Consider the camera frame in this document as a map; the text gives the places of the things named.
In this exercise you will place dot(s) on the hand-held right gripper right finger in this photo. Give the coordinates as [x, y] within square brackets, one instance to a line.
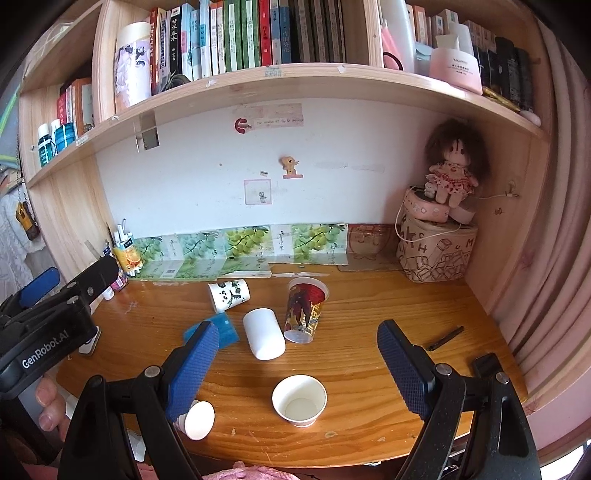
[401, 367]

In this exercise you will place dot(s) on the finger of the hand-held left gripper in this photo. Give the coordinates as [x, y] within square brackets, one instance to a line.
[40, 285]
[94, 274]

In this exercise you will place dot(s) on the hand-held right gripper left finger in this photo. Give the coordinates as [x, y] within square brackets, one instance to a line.
[196, 364]

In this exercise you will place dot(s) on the small white paper cup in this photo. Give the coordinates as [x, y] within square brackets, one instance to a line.
[201, 420]

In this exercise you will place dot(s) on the tall plain white cup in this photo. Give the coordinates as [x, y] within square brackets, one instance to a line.
[264, 334]

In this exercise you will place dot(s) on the white panda print cup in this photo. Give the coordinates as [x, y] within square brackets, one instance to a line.
[228, 296]

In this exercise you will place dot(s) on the wide white paper cup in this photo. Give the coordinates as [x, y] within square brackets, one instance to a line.
[299, 400]

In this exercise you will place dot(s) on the red printed clear plastic cup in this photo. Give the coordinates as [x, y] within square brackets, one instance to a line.
[304, 311]

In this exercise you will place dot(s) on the person's left hand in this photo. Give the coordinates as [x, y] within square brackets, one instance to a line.
[48, 401]

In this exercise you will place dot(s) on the small pink bottle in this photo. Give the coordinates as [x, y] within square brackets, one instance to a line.
[120, 281]

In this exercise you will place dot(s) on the orange print carton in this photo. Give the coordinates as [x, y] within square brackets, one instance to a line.
[127, 258]

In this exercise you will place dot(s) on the small white device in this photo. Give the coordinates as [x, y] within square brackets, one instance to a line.
[88, 342]

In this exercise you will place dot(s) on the black pen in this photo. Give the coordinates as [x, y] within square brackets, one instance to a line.
[445, 338]

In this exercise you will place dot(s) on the yellow hanging charm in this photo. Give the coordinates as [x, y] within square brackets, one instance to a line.
[27, 220]

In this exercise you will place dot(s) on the beige printed storage bag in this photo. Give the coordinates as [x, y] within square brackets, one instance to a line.
[438, 256]

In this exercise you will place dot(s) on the pink knitted cloth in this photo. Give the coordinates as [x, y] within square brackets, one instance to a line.
[249, 473]

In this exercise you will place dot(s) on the brown cardboard sheet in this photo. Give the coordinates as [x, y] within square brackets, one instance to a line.
[369, 247]

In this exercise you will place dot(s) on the grape print flattened carton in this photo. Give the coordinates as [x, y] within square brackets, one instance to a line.
[240, 247]

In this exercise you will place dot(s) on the teal bottle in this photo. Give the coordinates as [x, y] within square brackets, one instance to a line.
[45, 145]
[65, 134]

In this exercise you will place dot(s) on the pink round box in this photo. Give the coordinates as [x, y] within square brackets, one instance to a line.
[427, 207]

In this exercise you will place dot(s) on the stack of red books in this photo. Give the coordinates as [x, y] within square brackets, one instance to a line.
[76, 106]

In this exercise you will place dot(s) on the brown haired rag doll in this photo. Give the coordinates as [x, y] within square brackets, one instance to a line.
[452, 177]

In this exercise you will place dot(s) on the pink curtain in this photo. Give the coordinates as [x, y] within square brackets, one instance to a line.
[558, 230]

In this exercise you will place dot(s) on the white printed paper roll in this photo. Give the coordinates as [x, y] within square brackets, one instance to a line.
[134, 64]

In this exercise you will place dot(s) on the wooden bookshelf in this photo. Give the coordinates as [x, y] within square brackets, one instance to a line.
[295, 85]

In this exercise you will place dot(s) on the pink cream jar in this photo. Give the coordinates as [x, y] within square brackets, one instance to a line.
[456, 69]

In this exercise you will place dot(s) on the white tube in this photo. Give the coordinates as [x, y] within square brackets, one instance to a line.
[455, 40]

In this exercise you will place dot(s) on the tall white bottle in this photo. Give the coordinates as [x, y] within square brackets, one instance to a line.
[396, 32]

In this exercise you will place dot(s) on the pink paper wall note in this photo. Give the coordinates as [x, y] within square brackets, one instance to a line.
[257, 191]

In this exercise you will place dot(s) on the red wall sticker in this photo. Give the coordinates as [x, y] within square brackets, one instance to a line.
[240, 124]

